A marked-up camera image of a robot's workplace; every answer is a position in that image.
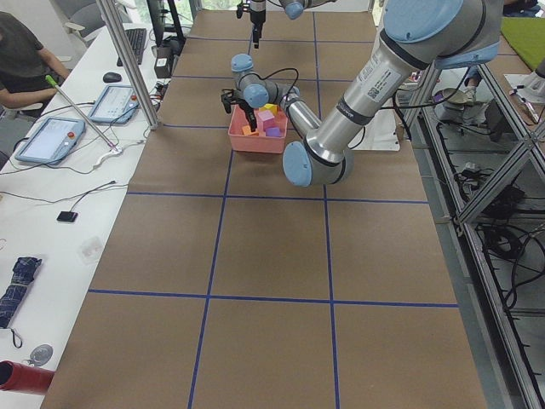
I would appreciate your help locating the folded blue umbrella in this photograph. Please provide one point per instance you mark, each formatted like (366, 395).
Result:
(23, 275)

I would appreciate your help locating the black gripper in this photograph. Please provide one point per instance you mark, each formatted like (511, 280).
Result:
(246, 110)
(256, 12)

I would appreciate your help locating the black keyboard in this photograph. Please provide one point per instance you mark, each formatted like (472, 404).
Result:
(137, 41)

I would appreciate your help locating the pink plastic bin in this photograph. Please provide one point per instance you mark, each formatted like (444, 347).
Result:
(256, 143)

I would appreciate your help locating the blue teach pendant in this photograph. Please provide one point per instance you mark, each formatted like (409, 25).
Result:
(52, 141)
(115, 105)

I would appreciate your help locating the seated person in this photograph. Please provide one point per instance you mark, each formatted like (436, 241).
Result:
(25, 64)

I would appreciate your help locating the aluminium frame rail structure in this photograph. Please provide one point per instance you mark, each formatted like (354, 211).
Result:
(483, 167)

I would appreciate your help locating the blue tape grid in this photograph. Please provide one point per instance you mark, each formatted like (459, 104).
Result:
(224, 286)

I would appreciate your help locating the purple foam block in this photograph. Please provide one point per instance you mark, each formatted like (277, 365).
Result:
(274, 132)

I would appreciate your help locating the yellow foam block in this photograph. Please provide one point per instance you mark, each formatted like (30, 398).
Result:
(272, 108)

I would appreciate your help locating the small black puck device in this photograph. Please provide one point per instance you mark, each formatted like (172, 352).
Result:
(67, 216)

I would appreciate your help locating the far blue teach pendant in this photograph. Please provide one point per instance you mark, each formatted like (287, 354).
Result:
(115, 105)

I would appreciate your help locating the pink foam block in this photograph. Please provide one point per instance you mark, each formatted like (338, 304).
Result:
(265, 120)

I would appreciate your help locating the orange foam block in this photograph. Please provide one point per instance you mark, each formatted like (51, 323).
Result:
(246, 129)

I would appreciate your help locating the red cylinder bottle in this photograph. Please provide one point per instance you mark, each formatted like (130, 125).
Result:
(17, 377)

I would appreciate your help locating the aluminium frame post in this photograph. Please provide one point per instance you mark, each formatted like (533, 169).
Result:
(111, 16)

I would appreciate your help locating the near blue teach pendant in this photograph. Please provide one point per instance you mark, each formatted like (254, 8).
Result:
(52, 141)

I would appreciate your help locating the white rod green tip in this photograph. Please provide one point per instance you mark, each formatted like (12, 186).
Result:
(114, 148)

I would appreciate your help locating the black computer mouse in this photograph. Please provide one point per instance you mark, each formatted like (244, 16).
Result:
(111, 77)

